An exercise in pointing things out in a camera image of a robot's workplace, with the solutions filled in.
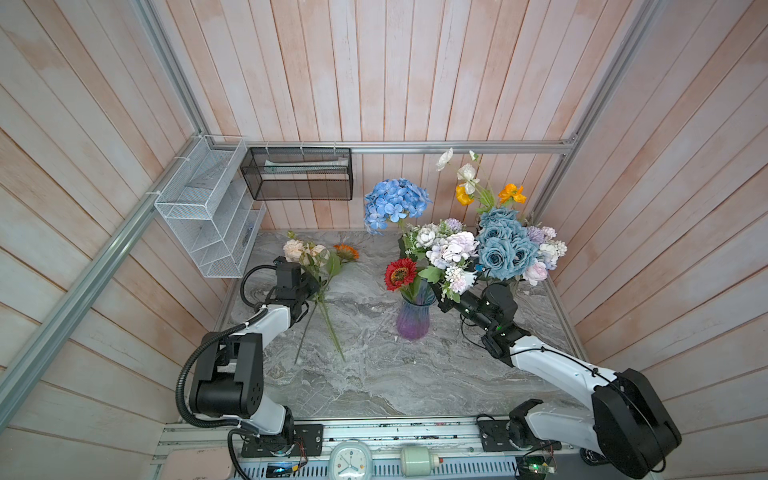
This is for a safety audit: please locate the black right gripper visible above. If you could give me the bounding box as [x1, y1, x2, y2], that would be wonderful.
[428, 273, 494, 335]

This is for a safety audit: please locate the peach rose flower bunch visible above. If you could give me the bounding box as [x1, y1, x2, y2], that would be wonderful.
[283, 231, 345, 360]

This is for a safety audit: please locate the light blue rose bunch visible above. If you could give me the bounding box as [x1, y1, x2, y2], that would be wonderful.
[476, 207, 539, 281]

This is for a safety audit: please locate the white small-flower green bunch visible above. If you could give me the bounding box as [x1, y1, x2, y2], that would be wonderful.
[401, 218, 479, 303]

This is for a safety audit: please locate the blue purple glass vase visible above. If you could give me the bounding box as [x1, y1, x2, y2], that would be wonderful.
[396, 279, 436, 341]

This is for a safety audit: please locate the red rose flower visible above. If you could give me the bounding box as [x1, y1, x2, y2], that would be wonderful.
[384, 258, 421, 303]

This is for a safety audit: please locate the blue hydrangea flower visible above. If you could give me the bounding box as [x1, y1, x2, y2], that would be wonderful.
[363, 178, 431, 234]

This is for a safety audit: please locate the white ranunculus flower stem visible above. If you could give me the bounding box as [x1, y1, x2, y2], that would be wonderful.
[436, 148, 479, 205]

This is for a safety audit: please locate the pastel mixed flower bouquet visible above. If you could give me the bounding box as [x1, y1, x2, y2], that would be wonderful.
[523, 225, 568, 286]

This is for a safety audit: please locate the yellow poppy flower stem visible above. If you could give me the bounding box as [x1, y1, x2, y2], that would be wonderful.
[455, 183, 527, 214]

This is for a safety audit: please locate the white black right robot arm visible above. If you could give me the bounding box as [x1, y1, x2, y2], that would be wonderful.
[435, 283, 682, 479]

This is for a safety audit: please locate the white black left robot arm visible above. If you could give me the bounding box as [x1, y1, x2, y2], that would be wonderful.
[175, 257, 320, 444]

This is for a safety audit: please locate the orange gerbera flower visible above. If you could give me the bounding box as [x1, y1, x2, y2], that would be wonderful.
[318, 244, 359, 302]

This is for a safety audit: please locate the pale green cylinder device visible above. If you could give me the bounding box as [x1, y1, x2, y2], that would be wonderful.
[400, 445, 443, 478]

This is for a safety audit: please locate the white analog clock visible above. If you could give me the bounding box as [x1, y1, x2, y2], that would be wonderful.
[328, 440, 374, 480]

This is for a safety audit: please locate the black mesh wall basket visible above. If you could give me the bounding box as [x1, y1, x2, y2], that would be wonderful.
[240, 146, 354, 201]

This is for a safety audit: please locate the white wire mesh shelf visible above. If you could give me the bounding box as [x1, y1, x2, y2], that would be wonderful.
[155, 135, 264, 279]

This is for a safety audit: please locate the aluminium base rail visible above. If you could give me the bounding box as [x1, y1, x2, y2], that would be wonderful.
[149, 413, 637, 480]

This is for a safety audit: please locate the aluminium wall frame rail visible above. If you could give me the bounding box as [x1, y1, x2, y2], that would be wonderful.
[0, 0, 667, 433]

